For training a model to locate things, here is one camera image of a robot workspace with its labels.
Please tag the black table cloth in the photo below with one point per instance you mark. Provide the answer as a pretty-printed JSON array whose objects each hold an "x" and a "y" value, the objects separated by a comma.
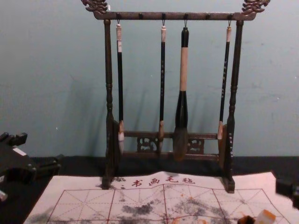
[{"x": 23, "y": 203}]

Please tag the dark wooden brush rack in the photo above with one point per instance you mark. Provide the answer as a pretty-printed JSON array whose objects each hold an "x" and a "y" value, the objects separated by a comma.
[{"x": 108, "y": 93}]

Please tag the slim black brush pale cap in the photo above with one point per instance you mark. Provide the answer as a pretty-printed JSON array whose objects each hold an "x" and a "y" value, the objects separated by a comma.
[
  {"x": 162, "y": 81},
  {"x": 224, "y": 81}
]

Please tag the thick black and tan brush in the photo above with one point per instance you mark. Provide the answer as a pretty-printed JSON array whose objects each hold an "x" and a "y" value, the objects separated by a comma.
[{"x": 183, "y": 70}]

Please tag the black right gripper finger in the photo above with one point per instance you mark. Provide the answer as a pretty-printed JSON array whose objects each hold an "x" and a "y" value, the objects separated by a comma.
[{"x": 283, "y": 187}]

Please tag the black brush with white label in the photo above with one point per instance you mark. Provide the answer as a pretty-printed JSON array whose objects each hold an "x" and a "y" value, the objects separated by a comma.
[{"x": 120, "y": 93}]

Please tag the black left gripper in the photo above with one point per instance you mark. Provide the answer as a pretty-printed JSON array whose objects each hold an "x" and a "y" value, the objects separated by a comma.
[{"x": 11, "y": 165}]

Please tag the white felt mat red grid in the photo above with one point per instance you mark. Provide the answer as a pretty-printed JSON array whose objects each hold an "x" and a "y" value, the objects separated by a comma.
[{"x": 144, "y": 205}]

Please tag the dark round ink dish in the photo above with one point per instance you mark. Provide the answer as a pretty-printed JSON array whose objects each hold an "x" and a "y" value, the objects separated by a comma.
[{"x": 247, "y": 220}]

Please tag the orange and white small block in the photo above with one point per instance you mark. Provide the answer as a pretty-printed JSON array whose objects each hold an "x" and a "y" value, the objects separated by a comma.
[{"x": 266, "y": 218}]

